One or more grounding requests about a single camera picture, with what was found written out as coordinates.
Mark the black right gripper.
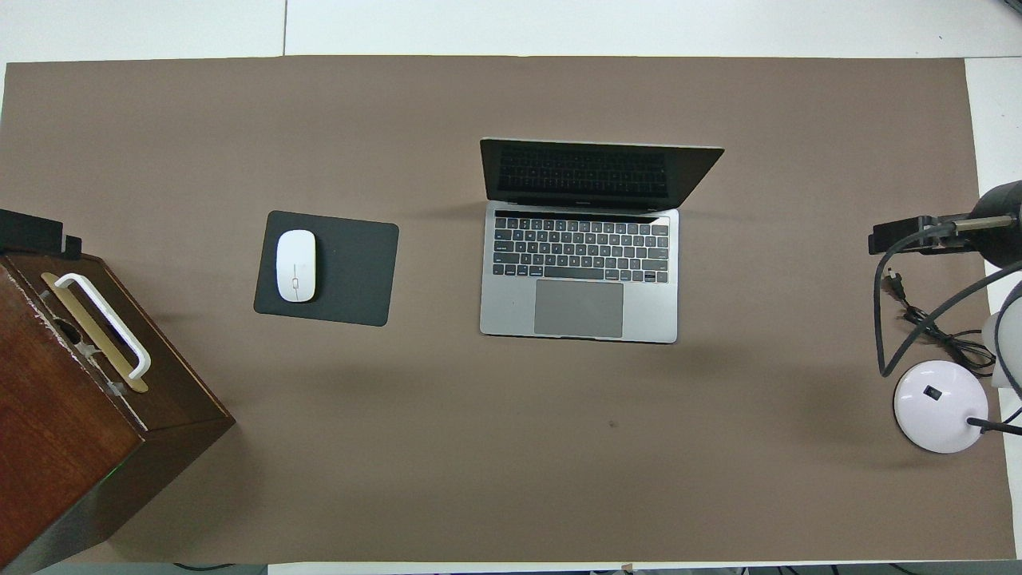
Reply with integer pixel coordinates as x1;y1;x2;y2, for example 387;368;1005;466
869;216;971;256

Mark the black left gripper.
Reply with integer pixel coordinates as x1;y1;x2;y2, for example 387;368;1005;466
0;209;82;260

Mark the grey Apple laptop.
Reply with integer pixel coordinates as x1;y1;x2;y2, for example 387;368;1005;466
479;137;726;344

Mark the white lamp head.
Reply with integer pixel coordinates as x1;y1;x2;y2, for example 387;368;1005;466
980;280;1022;390

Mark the white round lamp base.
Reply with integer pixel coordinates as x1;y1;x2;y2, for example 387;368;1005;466
893;359;991;454

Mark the black lamp neck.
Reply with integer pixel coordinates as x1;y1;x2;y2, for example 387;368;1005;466
966;403;1022;437

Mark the dark wooden cabinet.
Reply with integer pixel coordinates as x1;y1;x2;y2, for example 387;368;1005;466
0;252;236;574

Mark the white computer mouse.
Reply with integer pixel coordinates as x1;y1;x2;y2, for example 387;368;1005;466
275;229;318;303

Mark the black mouse pad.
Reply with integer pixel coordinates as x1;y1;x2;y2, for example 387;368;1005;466
253;210;400;327

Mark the brown table mat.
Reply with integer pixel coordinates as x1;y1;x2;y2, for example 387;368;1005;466
0;56;1016;564

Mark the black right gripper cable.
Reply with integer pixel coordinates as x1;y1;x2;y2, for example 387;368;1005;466
875;222;1022;400

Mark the gold handle plate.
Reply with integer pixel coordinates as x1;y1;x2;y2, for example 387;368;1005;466
40;272;150;394

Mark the black power cord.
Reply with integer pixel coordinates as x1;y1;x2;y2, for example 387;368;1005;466
885;268;997;370

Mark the white cabinet handle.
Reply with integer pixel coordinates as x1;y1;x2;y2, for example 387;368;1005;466
53;272;152;380

